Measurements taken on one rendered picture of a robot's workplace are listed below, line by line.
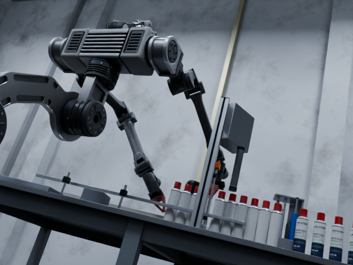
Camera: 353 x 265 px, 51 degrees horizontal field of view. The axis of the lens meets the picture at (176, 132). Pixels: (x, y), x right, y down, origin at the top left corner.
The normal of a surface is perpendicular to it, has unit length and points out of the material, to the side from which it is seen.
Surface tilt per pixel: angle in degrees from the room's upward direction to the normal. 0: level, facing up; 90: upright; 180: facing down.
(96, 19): 90
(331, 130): 90
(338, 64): 90
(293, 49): 90
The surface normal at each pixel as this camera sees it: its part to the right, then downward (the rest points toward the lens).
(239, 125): 0.70, -0.08
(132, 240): -0.14, -0.40
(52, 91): 0.91, 0.09
